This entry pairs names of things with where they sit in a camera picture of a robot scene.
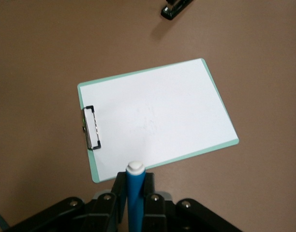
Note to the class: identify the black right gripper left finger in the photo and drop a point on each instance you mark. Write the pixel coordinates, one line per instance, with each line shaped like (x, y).
(107, 205)

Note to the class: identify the black stapler red end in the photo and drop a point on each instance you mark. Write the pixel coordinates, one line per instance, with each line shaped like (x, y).
(173, 9)

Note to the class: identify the mint green clipboard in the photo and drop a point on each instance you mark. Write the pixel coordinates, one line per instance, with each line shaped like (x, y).
(160, 116)

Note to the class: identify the blue marker white cap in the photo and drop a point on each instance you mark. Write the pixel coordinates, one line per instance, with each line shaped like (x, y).
(134, 193)

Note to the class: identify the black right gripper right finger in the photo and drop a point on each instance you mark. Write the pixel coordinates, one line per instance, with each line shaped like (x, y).
(154, 205)

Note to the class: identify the white paper sheet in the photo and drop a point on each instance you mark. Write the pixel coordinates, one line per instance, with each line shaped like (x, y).
(162, 113)

